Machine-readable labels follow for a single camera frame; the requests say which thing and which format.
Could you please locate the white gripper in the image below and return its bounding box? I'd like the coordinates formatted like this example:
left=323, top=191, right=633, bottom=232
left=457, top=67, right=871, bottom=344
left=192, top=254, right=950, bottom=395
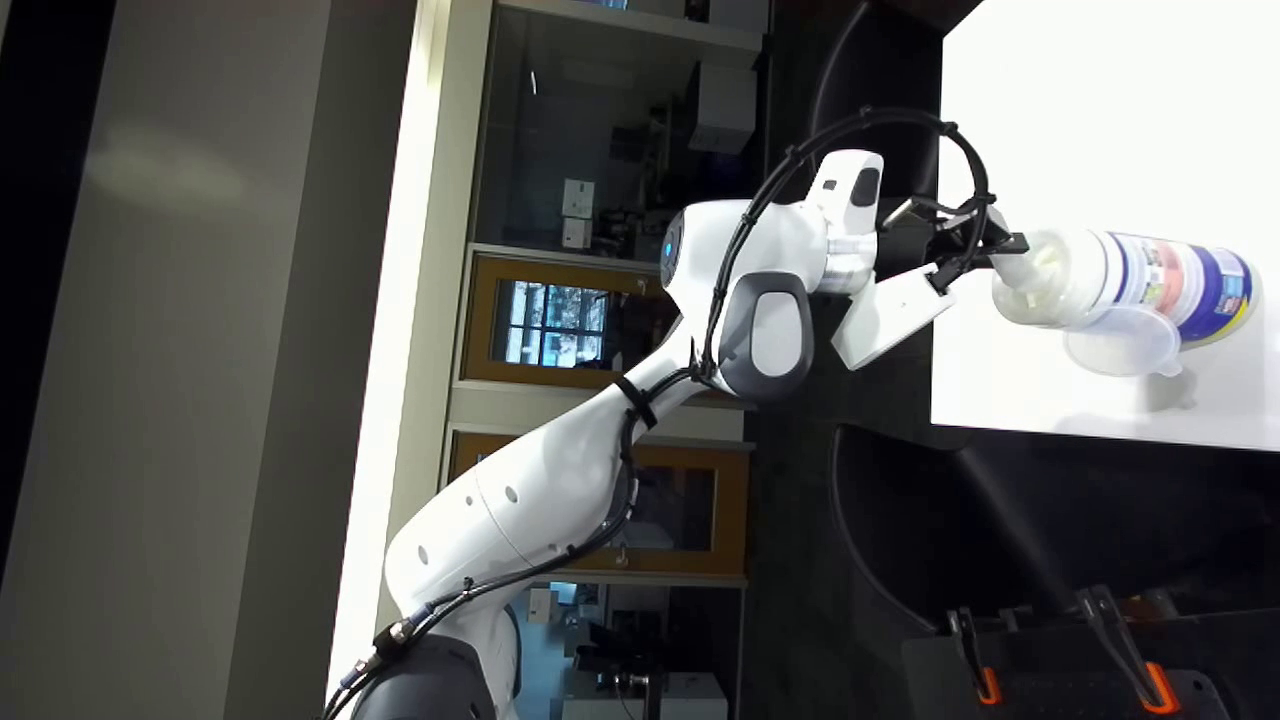
left=830, top=225, right=1035, bottom=375

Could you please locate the plastic bottle with blue label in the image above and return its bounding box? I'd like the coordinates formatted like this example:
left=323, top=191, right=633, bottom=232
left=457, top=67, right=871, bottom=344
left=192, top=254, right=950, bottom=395
left=1052, top=230, right=1264, bottom=352

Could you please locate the black chair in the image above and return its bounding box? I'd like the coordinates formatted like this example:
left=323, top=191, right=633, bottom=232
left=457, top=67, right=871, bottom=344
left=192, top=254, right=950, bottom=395
left=810, top=0, right=946, bottom=210
left=830, top=422, right=1280, bottom=643

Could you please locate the black clamp with orange tip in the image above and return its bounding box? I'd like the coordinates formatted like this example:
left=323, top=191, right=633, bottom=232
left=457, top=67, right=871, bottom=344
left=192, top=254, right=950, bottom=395
left=939, top=605, right=1010, bottom=713
left=1072, top=582, right=1187, bottom=720

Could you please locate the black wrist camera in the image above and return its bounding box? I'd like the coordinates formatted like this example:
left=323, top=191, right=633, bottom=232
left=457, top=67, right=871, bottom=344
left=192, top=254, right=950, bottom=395
left=875, top=198, right=970, bottom=273

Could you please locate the white wall socket plate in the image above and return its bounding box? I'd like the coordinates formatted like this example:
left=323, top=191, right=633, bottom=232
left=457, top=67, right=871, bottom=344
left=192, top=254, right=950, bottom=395
left=557, top=178, right=599, bottom=254

